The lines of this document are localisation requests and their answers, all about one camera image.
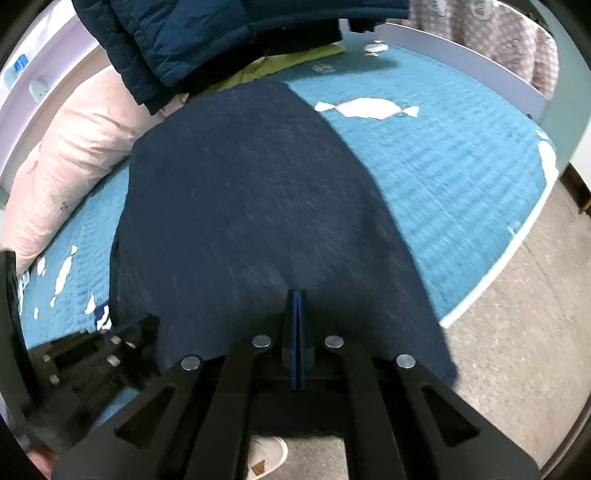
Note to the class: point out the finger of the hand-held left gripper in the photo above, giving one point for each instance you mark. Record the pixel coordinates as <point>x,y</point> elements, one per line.
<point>134,324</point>

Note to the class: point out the lime green cloth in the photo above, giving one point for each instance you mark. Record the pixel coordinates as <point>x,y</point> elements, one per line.
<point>277,64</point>

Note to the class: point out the lavender headboard shelf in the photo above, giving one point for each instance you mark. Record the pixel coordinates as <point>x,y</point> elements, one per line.
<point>46,50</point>

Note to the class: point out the pink pillow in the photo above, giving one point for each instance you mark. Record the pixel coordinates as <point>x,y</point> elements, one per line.
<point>78,161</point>

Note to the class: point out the white bed frame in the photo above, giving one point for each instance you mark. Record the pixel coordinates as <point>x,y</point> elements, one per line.
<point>461,60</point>

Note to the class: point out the small blue box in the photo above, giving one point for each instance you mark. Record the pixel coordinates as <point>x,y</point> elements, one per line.
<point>21,63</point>

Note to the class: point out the navy and yellow puffer jacket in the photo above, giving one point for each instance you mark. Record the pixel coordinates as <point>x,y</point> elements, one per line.
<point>194,37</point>

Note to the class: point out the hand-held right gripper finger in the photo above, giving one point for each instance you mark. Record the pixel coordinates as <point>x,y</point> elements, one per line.
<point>302,341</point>
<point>292,341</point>

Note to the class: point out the person's left hand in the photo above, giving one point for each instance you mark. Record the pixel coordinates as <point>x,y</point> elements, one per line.
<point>45,464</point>

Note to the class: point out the white shoe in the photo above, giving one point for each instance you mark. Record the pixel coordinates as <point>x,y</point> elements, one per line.
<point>270,454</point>

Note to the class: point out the navy blue garment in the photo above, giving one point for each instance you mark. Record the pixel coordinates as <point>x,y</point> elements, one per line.
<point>258,207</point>

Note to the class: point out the pink checkered cloth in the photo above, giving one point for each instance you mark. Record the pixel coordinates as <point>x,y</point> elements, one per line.
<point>485,32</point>

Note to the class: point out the teal quilted bed cover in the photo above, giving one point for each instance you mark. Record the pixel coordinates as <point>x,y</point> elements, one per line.
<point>438,184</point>

